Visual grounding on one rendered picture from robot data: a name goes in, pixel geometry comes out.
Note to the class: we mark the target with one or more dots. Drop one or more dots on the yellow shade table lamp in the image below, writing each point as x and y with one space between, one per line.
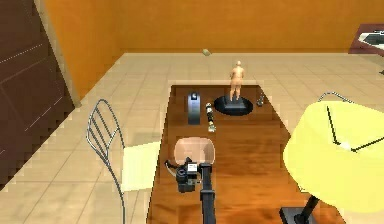
333 173

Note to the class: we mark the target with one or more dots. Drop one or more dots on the brown wooden table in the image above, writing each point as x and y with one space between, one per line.
246 160

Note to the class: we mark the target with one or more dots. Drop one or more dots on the blue grey remote control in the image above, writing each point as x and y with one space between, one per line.
193 110

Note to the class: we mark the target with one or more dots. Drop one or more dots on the small green lump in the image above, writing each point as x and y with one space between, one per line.
206 52

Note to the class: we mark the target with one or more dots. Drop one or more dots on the tan figure statue black base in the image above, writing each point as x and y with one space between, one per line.
236 83

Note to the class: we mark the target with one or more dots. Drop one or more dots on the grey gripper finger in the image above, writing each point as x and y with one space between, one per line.
169 171
172 164

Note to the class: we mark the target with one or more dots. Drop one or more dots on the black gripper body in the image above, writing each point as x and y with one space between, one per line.
185 181

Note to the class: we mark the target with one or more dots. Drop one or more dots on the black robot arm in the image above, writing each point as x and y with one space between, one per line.
207 193

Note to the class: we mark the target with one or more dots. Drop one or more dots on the dark brown room door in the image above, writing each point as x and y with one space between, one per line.
26 86

